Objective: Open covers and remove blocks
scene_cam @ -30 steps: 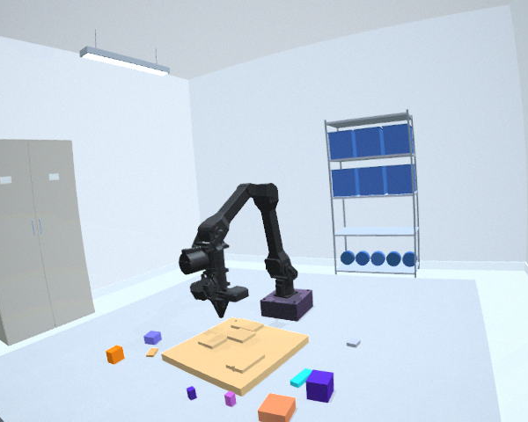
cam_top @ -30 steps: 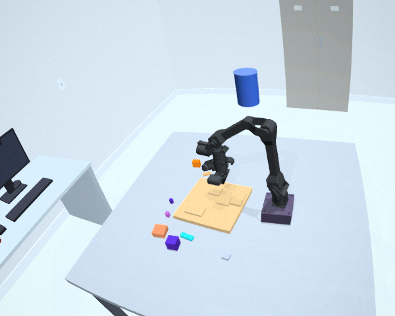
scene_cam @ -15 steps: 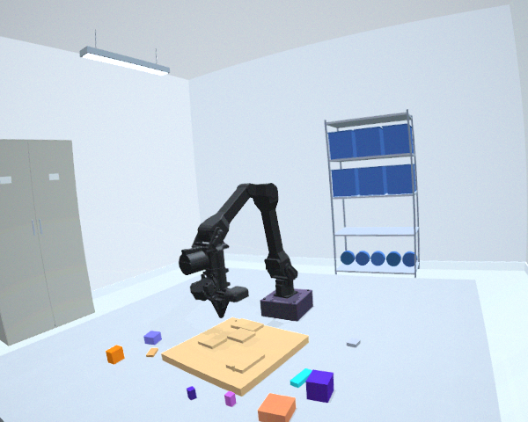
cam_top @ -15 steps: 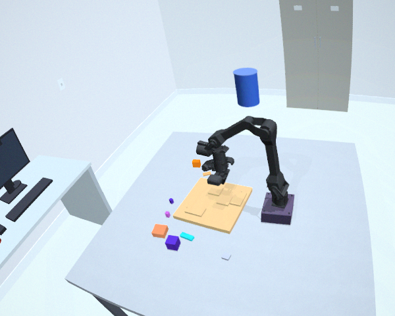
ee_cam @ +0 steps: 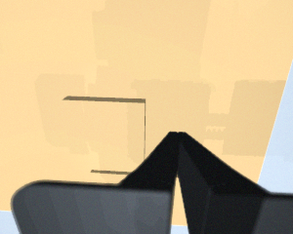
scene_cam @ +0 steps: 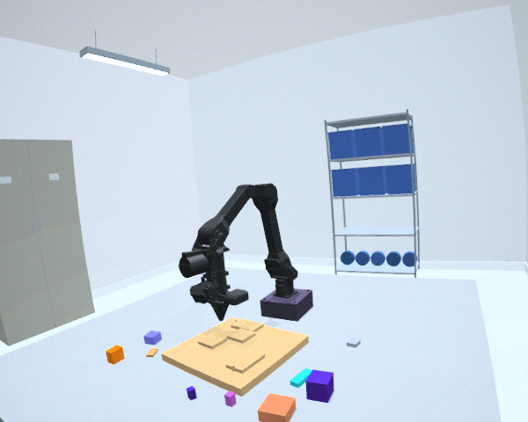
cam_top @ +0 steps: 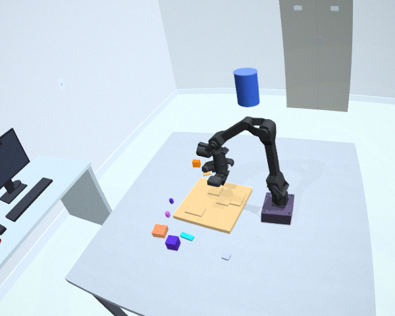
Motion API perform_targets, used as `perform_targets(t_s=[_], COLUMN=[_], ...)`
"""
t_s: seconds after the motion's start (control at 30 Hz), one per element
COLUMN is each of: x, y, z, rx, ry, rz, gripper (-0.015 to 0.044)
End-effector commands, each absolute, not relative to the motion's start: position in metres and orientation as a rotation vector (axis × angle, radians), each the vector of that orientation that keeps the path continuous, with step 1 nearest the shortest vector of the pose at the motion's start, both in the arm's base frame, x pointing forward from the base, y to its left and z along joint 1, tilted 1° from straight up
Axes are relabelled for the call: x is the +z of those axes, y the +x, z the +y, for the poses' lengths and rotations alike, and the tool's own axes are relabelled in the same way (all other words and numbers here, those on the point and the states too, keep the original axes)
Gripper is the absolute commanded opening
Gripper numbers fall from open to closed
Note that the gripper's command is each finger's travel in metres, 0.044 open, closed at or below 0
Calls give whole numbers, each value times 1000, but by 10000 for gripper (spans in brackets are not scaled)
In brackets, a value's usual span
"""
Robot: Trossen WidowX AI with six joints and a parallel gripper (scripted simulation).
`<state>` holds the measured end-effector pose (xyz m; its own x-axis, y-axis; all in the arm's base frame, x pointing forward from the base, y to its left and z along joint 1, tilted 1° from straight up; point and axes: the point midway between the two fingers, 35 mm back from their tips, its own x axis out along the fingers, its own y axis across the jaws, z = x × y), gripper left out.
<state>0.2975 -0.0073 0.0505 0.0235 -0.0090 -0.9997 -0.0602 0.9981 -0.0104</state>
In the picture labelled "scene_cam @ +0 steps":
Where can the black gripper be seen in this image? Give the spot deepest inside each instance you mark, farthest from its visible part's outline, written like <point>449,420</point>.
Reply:
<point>220,302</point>

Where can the tan flat tile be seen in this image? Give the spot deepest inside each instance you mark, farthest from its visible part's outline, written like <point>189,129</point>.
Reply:
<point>152,352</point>

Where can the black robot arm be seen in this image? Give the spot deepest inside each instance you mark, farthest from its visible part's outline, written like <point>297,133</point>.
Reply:
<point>213,233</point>

